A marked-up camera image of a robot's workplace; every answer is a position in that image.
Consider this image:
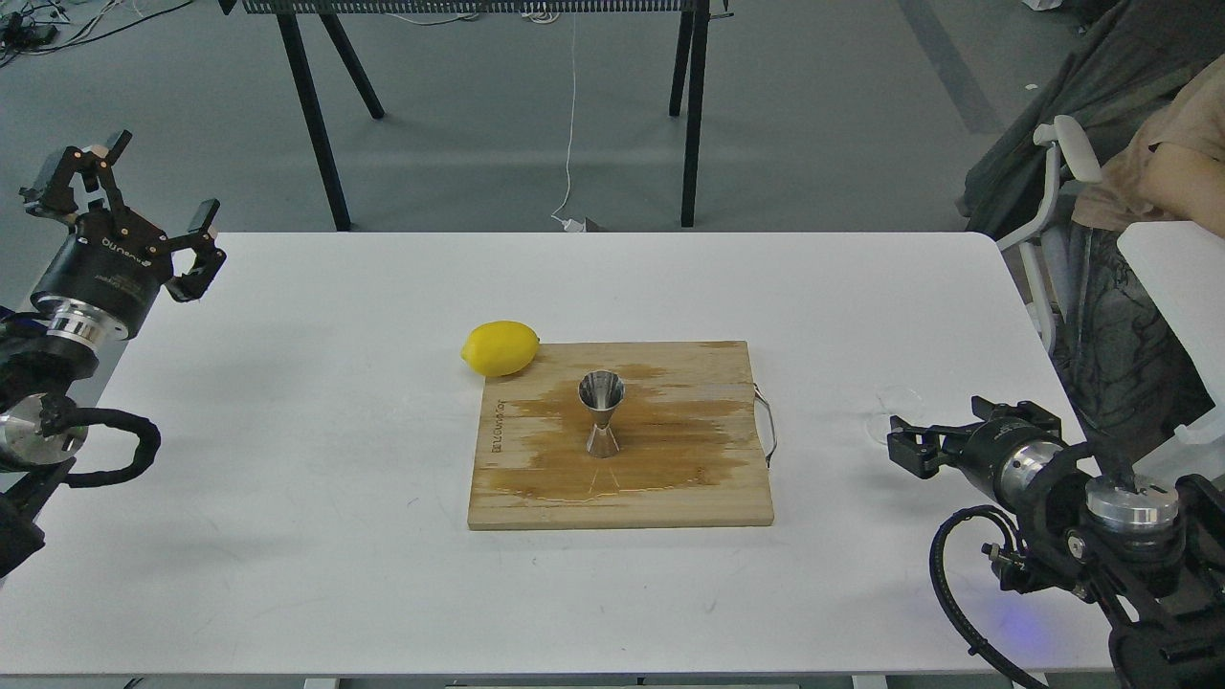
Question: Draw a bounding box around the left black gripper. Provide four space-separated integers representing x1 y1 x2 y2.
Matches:
20 130 227 340

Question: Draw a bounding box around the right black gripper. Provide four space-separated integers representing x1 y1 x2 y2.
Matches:
884 395 1068 508

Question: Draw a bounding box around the steel double jigger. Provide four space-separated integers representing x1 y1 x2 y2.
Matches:
577 370 625 459

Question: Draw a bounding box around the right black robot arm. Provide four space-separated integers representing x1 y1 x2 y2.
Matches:
887 396 1224 688

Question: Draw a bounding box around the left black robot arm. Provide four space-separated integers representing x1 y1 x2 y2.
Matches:
1 130 225 574

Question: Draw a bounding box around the white office chair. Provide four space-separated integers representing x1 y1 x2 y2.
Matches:
995 115 1225 460

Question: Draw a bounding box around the wooden cutting board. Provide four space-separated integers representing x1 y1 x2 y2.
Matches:
468 341 774 531

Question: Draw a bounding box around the seated person beige shirt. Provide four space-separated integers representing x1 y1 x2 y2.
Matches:
1060 58 1224 459

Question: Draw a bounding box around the yellow lemon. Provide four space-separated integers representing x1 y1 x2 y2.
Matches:
461 320 540 378

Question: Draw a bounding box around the dark grey jacket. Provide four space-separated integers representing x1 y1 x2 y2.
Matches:
958 1 1224 239

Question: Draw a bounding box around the black trestle table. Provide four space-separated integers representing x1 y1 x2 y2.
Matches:
218 1 729 232

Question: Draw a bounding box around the floor cable bundle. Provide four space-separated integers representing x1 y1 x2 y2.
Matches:
0 0 197 67

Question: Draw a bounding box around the white power cable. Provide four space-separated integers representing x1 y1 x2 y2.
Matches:
550 13 587 233

